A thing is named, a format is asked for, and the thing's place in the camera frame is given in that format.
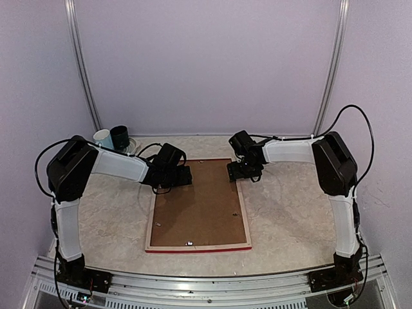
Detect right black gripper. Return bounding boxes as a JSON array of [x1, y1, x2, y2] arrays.
[[227, 158, 261, 182]]

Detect brown backing board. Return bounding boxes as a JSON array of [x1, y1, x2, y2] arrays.
[[151, 160, 247, 247]]

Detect red wooden picture frame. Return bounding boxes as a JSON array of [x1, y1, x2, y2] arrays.
[[144, 157, 253, 254]]

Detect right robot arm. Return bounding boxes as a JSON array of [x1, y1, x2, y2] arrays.
[[227, 130, 362, 286]]

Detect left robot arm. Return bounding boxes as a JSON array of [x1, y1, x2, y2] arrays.
[[46, 135, 192, 286]]

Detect white plate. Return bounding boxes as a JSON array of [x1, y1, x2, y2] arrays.
[[123, 137, 141, 155]]

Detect dark green mug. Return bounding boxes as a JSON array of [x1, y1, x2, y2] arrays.
[[109, 125, 130, 151]]

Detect light blue mug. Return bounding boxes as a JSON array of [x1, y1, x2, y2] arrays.
[[93, 129, 114, 149]]

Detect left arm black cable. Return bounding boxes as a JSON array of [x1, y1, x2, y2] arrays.
[[34, 138, 162, 197]]

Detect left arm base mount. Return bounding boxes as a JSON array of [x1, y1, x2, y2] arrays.
[[57, 263, 113, 294]]

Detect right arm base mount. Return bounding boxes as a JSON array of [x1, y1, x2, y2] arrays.
[[308, 253, 364, 292]]

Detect aluminium front rail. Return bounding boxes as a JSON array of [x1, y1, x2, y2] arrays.
[[24, 254, 395, 309]]

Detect right aluminium corner post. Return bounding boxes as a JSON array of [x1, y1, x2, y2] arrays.
[[312, 0, 350, 135]]

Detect aluminium corner post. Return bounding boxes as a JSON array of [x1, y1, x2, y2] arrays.
[[64, 0, 102, 131], [312, 0, 350, 135]]

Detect left aluminium corner post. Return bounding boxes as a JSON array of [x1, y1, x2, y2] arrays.
[[64, 0, 102, 131]]

